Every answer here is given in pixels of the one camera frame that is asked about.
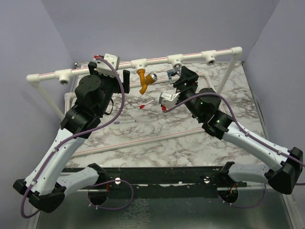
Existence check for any red white marker pen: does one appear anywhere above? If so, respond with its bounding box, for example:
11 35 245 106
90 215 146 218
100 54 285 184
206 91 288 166
139 99 155 109

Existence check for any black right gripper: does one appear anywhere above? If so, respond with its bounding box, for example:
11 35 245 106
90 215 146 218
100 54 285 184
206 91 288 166
171 65 204 122

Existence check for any orange plastic faucet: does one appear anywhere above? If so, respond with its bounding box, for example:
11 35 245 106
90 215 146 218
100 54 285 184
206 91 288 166
137 69 158 94

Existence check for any black mounting rail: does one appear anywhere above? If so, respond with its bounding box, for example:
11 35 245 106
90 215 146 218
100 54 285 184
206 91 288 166
78 166 248 200

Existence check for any purple white marker pen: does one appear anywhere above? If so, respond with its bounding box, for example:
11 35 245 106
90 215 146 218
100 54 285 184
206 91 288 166
114 119 137 125

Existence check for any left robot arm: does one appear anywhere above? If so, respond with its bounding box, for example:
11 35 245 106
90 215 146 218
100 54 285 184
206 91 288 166
13 61 130 219

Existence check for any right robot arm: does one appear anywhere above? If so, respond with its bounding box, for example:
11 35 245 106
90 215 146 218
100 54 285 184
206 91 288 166
173 66 305 195

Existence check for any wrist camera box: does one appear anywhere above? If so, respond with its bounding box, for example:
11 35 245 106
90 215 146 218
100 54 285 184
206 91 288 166
159 92 180 112
94 53 120 77

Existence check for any white PVC pipe frame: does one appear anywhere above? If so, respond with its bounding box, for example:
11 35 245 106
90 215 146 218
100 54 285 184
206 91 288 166
25 46 243 157

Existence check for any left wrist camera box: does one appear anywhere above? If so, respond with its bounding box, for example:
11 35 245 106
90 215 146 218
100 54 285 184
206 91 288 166
94 53 120 77

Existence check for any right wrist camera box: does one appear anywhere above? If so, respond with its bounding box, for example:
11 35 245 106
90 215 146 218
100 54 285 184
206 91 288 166
159 92 180 112

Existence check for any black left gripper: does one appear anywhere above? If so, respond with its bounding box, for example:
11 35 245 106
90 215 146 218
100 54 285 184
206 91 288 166
89 62 130 115

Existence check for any chrome metal faucet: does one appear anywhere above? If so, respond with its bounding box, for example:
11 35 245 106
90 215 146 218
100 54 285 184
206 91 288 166
166 64 182 84

